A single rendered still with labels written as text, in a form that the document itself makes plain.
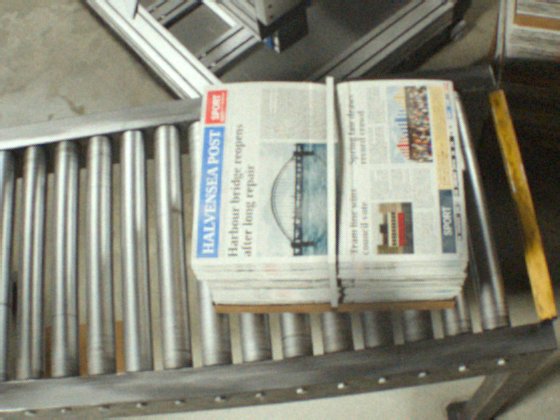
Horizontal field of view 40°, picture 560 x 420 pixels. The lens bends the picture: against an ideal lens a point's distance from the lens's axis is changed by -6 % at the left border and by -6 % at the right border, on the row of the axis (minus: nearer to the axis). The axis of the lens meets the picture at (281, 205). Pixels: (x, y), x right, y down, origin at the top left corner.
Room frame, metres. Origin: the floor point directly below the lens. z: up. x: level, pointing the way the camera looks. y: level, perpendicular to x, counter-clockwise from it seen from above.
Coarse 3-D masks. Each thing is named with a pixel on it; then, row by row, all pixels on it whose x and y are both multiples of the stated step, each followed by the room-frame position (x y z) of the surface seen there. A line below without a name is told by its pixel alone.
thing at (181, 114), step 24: (408, 72) 0.79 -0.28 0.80; (432, 72) 0.79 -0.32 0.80; (456, 72) 0.78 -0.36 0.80; (480, 72) 0.77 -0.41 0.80; (480, 96) 0.74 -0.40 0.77; (72, 120) 0.84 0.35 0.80; (96, 120) 0.83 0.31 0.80; (120, 120) 0.82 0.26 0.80; (144, 120) 0.80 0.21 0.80; (168, 120) 0.79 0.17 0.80; (192, 120) 0.78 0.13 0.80; (0, 144) 0.82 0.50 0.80; (24, 144) 0.81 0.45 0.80; (48, 144) 0.80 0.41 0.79
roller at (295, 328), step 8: (280, 320) 0.39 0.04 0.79; (288, 320) 0.38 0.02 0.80; (296, 320) 0.38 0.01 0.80; (304, 320) 0.38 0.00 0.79; (280, 328) 0.38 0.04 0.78; (288, 328) 0.37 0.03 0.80; (296, 328) 0.37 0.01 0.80; (304, 328) 0.36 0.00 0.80; (288, 336) 0.36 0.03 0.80; (296, 336) 0.35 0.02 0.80; (304, 336) 0.35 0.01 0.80; (288, 344) 0.34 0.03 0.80; (296, 344) 0.34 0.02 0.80; (304, 344) 0.34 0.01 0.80; (312, 344) 0.34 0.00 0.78; (288, 352) 0.33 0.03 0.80; (296, 352) 0.33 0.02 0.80; (304, 352) 0.33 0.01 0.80; (312, 352) 0.33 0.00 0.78
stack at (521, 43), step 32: (512, 0) 1.10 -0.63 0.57; (544, 0) 0.98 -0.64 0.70; (512, 32) 1.00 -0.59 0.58; (544, 32) 0.97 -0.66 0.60; (512, 64) 1.00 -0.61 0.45; (544, 64) 0.97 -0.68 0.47; (512, 96) 0.99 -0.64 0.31; (544, 96) 0.96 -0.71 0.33; (544, 128) 0.95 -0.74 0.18; (544, 160) 0.93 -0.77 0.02
